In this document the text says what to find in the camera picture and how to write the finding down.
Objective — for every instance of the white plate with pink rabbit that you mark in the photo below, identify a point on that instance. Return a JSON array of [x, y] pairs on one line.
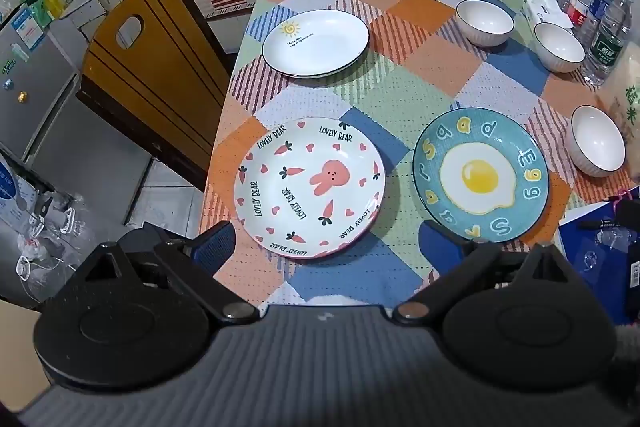
[[280, 179]]

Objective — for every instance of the blue box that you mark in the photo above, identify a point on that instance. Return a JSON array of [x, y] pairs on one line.
[[580, 267]]

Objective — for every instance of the white tissue pack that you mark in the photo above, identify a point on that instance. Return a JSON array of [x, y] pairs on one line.
[[547, 12]]

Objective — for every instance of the white bowl with dark rim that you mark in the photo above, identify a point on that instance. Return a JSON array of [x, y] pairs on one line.
[[597, 139], [559, 47], [484, 19]]

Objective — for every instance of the clear bag of rice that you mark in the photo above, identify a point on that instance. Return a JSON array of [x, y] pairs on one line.
[[625, 97]]

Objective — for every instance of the checked colourful tablecloth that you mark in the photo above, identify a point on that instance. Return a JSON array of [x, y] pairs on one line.
[[430, 57]]

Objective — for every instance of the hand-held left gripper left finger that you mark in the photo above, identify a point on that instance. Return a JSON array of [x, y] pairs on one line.
[[220, 241]]

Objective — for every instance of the teal plate with fried egg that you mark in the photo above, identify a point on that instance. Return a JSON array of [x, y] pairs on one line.
[[450, 207]]

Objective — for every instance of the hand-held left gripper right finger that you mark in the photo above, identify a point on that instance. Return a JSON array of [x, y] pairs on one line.
[[440, 243]]

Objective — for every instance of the green label water bottle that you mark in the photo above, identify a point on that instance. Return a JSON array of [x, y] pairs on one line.
[[607, 42]]

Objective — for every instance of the black marker pen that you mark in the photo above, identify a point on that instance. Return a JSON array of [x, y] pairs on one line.
[[600, 223]]

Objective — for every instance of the grey refrigerator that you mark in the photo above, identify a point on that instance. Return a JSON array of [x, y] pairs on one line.
[[35, 77]]

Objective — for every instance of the clear plastic bags pile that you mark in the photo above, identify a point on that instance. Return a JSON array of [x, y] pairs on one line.
[[45, 227]]

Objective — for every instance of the white plate with sun print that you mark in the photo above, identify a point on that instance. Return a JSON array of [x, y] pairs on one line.
[[320, 47]]

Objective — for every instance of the brown wooden chair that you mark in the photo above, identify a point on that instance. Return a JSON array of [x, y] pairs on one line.
[[155, 82]]

